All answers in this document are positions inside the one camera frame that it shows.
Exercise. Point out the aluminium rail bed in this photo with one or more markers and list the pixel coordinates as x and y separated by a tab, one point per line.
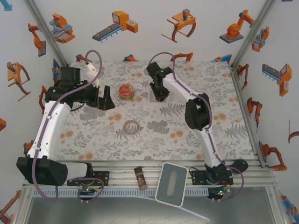
121	173

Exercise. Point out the floral table mat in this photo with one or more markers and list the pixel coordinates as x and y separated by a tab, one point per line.
163	140

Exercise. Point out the aluminium frame post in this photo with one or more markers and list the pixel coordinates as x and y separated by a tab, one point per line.
253	32
46	32

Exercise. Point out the clear tape roll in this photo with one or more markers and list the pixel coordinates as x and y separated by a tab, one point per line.
132	127

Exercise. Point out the small circuit board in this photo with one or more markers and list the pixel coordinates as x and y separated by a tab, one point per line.
88	189
218	193

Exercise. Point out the aluminium side rail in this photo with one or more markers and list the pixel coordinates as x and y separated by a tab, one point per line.
247	116

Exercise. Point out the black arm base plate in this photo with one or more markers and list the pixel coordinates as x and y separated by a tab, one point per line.
198	178
101	177

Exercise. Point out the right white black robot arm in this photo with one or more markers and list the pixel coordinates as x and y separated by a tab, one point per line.
198	114

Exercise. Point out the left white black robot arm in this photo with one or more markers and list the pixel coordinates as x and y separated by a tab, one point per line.
50	121

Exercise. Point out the white grey rectangular tray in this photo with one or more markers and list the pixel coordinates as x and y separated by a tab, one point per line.
171	184

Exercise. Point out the round red gold tin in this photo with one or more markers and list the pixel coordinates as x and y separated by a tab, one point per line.
126	92

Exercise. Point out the brown spice bottle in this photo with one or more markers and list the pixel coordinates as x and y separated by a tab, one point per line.
140	178

